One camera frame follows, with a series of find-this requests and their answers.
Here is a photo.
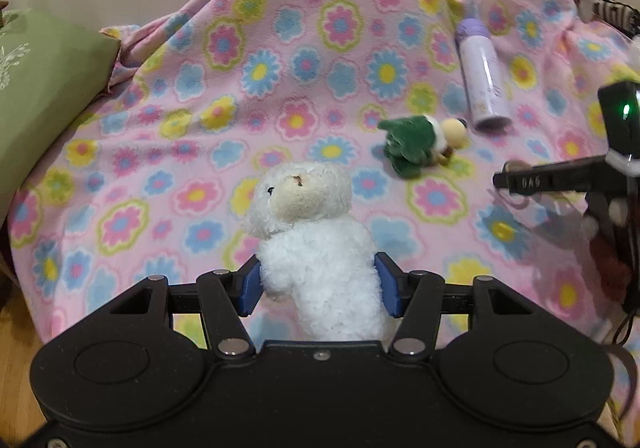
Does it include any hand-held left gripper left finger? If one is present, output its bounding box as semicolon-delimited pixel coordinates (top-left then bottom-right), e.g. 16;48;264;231
107;258;263;362

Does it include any striped plush toy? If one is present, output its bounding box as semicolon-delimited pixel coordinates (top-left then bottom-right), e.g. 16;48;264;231
580;0;640;34

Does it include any white lamb plush toy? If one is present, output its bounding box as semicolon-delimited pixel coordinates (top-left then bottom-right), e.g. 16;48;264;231
241;160;401;343

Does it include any pink floral fleece blanket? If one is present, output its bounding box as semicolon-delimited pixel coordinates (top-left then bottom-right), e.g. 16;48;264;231
7;0;640;354

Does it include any black cable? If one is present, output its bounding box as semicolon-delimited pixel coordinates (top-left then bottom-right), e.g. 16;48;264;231
597;300;640;348

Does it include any purple bottle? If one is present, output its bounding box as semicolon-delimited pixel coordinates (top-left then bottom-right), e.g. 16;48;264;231
454;18;512;131

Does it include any green plush toy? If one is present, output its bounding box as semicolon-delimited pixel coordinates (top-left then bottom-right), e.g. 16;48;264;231
377;114;444;179

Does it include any green embroidered pillow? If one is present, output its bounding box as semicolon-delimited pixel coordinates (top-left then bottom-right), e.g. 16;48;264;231
0;8;124;224

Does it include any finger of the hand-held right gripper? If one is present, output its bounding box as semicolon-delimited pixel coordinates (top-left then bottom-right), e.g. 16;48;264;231
492;155;617;197

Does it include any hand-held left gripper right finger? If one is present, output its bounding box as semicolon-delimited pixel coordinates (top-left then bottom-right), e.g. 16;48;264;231
374;251;533;362

